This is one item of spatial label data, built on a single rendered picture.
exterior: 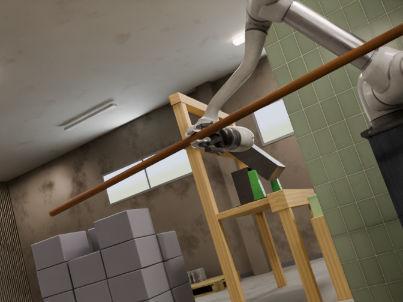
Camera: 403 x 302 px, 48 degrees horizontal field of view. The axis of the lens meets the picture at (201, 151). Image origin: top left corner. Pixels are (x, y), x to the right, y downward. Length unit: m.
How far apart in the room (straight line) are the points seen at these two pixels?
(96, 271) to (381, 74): 3.57
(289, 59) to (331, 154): 0.63
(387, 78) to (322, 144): 0.95
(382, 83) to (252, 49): 0.54
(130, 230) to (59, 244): 0.87
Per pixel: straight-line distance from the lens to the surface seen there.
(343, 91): 2.68
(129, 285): 4.51
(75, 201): 1.93
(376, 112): 2.02
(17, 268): 11.65
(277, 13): 1.86
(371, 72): 1.85
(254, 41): 1.97
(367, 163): 2.62
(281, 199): 4.15
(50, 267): 5.10
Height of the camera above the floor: 0.77
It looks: 11 degrees up
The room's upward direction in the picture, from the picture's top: 17 degrees counter-clockwise
